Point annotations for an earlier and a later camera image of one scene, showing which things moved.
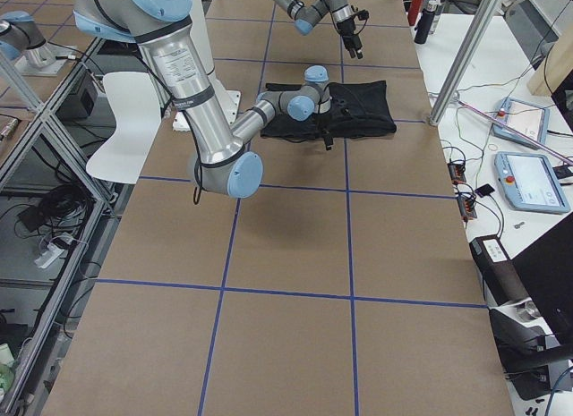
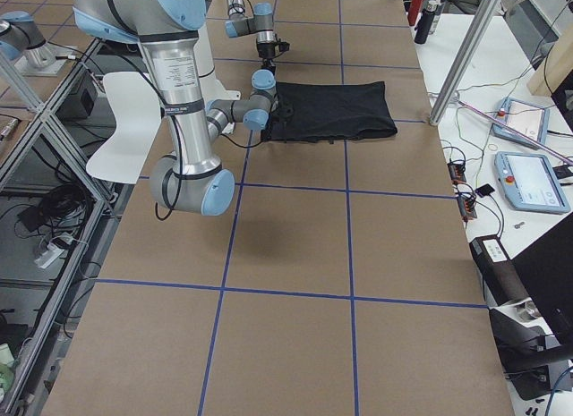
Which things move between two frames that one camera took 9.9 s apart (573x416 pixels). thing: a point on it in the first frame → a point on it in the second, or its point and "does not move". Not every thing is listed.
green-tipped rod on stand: (545, 148) does not move
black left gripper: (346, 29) → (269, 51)
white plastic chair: (134, 101) does not move
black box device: (503, 283) does not move
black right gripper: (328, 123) → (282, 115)
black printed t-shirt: (357, 108) does not move
